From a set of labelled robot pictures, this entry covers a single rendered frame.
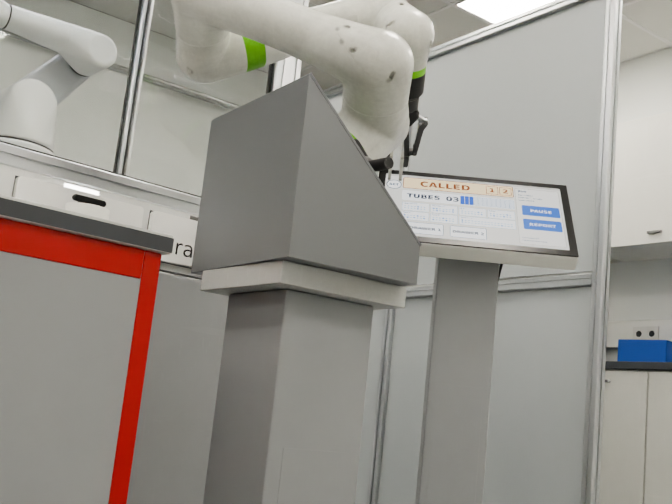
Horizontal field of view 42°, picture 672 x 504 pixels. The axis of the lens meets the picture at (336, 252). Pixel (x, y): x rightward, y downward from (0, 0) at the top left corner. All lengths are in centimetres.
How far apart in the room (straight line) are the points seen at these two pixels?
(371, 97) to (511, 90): 175
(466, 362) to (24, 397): 130
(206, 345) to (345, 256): 70
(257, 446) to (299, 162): 49
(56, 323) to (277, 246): 40
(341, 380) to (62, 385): 52
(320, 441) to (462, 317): 84
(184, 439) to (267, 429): 61
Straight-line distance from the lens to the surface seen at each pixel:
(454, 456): 230
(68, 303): 132
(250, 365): 159
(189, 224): 209
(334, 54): 168
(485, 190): 243
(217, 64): 192
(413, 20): 196
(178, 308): 209
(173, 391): 208
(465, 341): 231
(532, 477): 301
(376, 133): 174
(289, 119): 155
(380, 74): 165
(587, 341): 291
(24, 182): 193
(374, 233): 156
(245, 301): 164
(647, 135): 502
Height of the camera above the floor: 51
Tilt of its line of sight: 10 degrees up
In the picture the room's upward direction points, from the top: 6 degrees clockwise
